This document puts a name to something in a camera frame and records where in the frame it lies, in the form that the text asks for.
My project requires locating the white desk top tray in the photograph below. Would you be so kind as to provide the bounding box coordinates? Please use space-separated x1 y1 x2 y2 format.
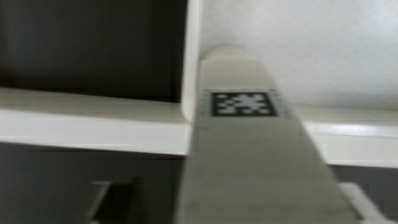
182 0 398 116

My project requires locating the white U-shaped fence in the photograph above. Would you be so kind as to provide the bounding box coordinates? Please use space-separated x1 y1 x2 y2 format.
0 87 398 169

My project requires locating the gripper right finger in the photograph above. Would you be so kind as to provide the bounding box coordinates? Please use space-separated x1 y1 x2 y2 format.
340 183 391 224

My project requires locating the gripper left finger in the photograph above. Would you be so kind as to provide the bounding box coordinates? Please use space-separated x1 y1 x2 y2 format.
86 176 185 224

